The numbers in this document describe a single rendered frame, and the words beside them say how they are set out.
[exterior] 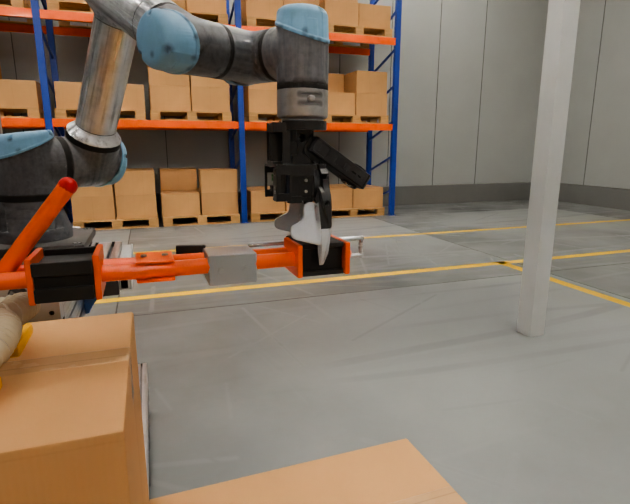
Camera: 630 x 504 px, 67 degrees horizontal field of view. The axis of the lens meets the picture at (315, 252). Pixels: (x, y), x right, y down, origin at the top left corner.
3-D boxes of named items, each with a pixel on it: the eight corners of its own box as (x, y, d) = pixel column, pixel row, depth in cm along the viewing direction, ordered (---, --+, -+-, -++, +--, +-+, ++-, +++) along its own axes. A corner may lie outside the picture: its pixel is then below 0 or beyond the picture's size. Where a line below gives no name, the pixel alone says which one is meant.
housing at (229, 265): (209, 287, 67) (208, 256, 66) (203, 275, 73) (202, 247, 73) (258, 283, 70) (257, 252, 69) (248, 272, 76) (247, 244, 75)
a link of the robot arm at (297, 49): (296, 19, 73) (341, 10, 68) (296, 94, 76) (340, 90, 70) (259, 7, 67) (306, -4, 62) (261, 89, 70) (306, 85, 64)
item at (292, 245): (297, 278, 71) (297, 245, 70) (284, 267, 77) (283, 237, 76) (350, 274, 73) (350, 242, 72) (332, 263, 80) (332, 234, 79)
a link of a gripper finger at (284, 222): (269, 243, 81) (274, 194, 76) (302, 241, 83) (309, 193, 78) (274, 253, 79) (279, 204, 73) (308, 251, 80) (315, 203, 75)
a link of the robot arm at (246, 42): (191, 27, 72) (242, 16, 65) (246, 40, 80) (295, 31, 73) (194, 83, 73) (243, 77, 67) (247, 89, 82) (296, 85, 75)
